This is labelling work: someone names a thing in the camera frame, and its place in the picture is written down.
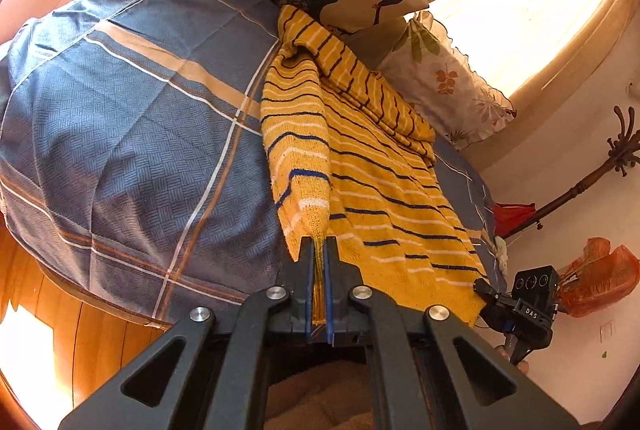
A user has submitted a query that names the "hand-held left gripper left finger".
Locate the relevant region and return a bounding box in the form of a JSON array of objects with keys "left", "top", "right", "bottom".
[{"left": 57, "top": 235, "right": 324, "bottom": 430}]

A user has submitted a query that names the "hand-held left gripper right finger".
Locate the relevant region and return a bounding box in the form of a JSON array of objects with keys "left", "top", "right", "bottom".
[{"left": 324, "top": 237, "right": 578, "bottom": 430}]

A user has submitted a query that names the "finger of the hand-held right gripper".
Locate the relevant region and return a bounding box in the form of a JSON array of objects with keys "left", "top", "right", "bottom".
[{"left": 473, "top": 279, "right": 515, "bottom": 327}]

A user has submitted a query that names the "yellow striped knit sweater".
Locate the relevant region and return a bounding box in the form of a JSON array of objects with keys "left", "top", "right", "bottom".
[{"left": 260, "top": 4, "right": 493, "bottom": 328}]

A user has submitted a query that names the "small white cloth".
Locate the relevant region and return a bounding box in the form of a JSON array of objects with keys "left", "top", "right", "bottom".
[{"left": 492, "top": 236, "right": 510, "bottom": 268}]

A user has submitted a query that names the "orange plastic bag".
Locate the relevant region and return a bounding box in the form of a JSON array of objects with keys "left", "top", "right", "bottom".
[{"left": 556, "top": 237, "right": 640, "bottom": 318}]

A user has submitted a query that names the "red cloth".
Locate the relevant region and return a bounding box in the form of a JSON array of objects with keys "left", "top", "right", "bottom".
[{"left": 492, "top": 203, "right": 538, "bottom": 238}]

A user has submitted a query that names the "brown fuzzy clothing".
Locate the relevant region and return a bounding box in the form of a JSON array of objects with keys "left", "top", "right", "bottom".
[{"left": 264, "top": 359, "right": 376, "bottom": 430}]

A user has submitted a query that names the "wooden coat rack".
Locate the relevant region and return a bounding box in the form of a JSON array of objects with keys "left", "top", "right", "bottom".
[{"left": 501, "top": 106, "right": 640, "bottom": 241}]

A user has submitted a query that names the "white floral ruffled pillow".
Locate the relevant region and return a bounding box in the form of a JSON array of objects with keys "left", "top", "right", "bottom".
[{"left": 376, "top": 10, "right": 517, "bottom": 147}]

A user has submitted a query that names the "blue plaid bed sheet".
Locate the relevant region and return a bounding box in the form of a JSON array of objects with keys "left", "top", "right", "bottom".
[{"left": 0, "top": 0, "right": 508, "bottom": 327}]

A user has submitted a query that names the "pink pillow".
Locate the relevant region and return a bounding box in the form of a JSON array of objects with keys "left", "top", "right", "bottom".
[{"left": 0, "top": 0, "right": 91, "bottom": 46}]

